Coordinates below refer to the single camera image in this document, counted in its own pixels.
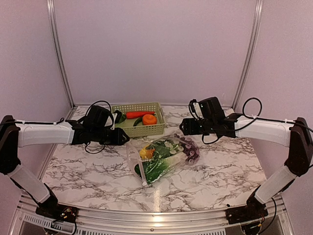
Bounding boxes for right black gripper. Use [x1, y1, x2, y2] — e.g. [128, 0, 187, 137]
[179, 117, 216, 136]

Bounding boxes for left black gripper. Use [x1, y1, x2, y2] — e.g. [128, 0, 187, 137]
[91, 126, 130, 145]

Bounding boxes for fake red carrot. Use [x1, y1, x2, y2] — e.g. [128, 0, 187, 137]
[126, 111, 155, 119]

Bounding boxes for fake orange tangerine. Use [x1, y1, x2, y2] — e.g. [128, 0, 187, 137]
[142, 114, 157, 125]

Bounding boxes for clear dotted zip bag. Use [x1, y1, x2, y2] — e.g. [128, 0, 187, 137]
[126, 132, 200, 187]

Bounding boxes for fake green cucumber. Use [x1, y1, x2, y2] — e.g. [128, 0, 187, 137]
[146, 139, 183, 160]

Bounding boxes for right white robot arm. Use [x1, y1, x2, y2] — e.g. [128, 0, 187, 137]
[179, 97, 313, 219]

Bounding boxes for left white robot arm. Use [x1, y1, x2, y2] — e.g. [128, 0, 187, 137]
[0, 105, 130, 218]

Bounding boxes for fake purple grapes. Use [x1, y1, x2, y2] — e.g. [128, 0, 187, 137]
[180, 137, 200, 164]

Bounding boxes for fake yellow lemon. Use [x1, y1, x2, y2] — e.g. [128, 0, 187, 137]
[139, 145, 155, 160]

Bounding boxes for fake green bell pepper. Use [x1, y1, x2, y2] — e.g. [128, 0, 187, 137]
[134, 164, 141, 176]

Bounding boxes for fake green leafy vegetable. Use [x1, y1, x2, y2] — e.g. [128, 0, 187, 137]
[142, 155, 182, 185]

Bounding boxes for green perforated plastic basket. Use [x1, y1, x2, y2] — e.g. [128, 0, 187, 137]
[112, 102, 166, 138]

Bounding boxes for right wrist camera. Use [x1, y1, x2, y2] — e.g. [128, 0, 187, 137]
[188, 99, 202, 120]

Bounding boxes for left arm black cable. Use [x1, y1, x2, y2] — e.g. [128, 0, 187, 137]
[12, 100, 115, 155]

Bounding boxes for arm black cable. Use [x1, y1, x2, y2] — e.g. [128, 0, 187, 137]
[12, 100, 115, 155]
[201, 97, 313, 145]

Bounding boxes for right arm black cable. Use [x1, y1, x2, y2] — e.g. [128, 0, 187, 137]
[201, 97, 313, 145]

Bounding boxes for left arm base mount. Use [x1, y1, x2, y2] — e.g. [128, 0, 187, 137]
[35, 204, 78, 223]

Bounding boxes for front aluminium frame rail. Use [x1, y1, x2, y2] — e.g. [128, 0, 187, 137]
[14, 195, 294, 235]

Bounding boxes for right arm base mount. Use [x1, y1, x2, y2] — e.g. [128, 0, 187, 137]
[225, 205, 268, 224]

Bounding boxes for right aluminium frame post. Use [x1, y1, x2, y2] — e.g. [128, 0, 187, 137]
[231, 0, 264, 110]

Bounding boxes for aluminium frame post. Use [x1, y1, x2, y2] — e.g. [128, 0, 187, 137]
[46, 0, 75, 109]
[231, 0, 264, 110]

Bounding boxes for left aluminium frame post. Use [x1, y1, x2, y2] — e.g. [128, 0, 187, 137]
[46, 0, 75, 109]

